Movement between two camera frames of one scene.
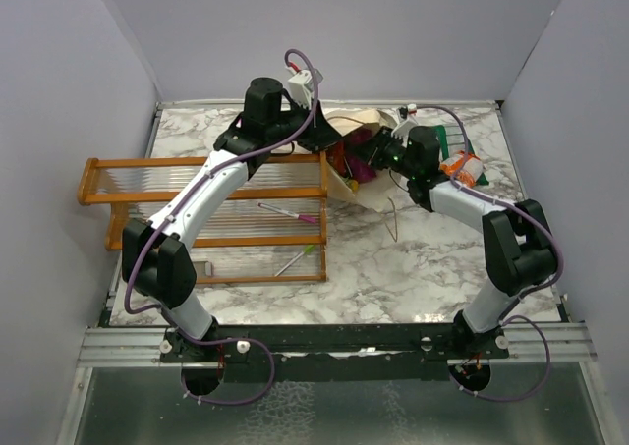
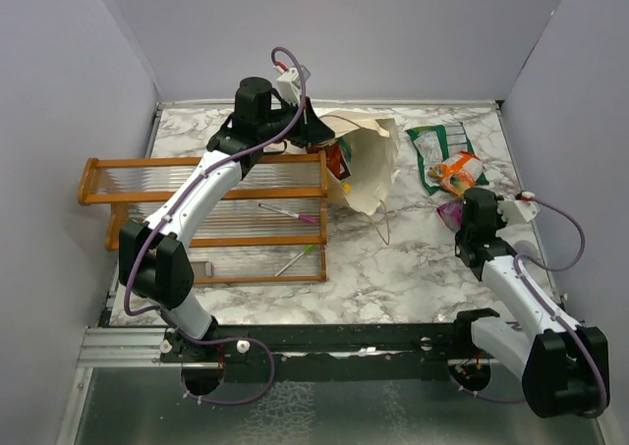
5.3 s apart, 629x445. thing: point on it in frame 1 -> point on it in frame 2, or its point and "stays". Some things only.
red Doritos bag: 336,157 stays
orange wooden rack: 272,229 stays
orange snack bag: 463,167 stays
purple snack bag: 357,145 -> 451,213
